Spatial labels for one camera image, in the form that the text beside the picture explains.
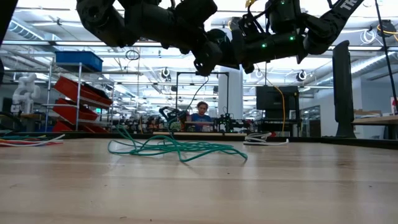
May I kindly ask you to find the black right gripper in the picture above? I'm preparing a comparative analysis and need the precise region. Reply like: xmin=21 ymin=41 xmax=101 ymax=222
xmin=230 ymin=27 xmax=308 ymax=75

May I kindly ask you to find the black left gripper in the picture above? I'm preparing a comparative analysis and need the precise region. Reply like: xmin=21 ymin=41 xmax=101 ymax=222
xmin=136 ymin=0 xmax=224 ymax=77

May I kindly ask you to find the thin green wire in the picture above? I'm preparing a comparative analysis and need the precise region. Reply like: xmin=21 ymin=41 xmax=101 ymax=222
xmin=107 ymin=76 xmax=249 ymax=163

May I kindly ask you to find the thick white cord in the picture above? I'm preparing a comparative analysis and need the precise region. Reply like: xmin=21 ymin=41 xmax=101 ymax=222
xmin=243 ymin=132 xmax=290 ymax=147

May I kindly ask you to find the white building column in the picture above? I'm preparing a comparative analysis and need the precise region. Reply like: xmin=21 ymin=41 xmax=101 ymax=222
xmin=217 ymin=67 xmax=244 ymax=121

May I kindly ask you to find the person behind robot station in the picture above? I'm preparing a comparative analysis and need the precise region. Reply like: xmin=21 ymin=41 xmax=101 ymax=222
xmin=190 ymin=101 xmax=214 ymax=133

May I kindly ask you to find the blue plastic bin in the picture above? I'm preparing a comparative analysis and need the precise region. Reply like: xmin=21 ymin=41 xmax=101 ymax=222
xmin=55 ymin=50 xmax=104 ymax=73

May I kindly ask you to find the metal shelving rack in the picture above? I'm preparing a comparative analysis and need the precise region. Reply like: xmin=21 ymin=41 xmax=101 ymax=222
xmin=43 ymin=62 xmax=114 ymax=134

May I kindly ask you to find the red slanted shelf bin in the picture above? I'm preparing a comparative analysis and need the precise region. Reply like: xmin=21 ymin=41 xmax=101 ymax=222
xmin=52 ymin=98 xmax=100 ymax=125
xmin=52 ymin=120 xmax=109 ymax=134
xmin=54 ymin=76 xmax=113 ymax=110

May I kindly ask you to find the long ceiling light strip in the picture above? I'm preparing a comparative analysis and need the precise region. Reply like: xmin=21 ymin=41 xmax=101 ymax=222
xmin=0 ymin=39 xmax=398 ymax=52

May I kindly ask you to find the thin black pole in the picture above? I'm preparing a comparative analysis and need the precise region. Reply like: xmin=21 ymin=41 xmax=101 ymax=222
xmin=374 ymin=0 xmax=398 ymax=99

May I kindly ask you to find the wooden top work desk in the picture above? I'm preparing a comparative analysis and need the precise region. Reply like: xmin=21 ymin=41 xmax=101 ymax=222
xmin=351 ymin=114 xmax=398 ymax=141

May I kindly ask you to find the black camera gantry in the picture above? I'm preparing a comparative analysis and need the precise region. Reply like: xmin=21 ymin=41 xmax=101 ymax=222
xmin=175 ymin=70 xmax=230 ymax=131

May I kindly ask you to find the yellow hanging cable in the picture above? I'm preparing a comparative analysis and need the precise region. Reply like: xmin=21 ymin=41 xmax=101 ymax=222
xmin=266 ymin=79 xmax=286 ymax=134

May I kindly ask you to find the hanging black cable loop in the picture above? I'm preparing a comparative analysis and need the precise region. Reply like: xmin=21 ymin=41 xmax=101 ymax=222
xmin=125 ymin=49 xmax=141 ymax=62

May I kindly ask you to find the black ceiling cable reel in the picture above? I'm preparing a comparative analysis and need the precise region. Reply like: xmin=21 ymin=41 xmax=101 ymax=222
xmin=376 ymin=19 xmax=397 ymax=38

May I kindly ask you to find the bundle of coloured wires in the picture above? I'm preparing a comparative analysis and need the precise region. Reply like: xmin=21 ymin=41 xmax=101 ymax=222
xmin=0 ymin=133 xmax=66 ymax=148

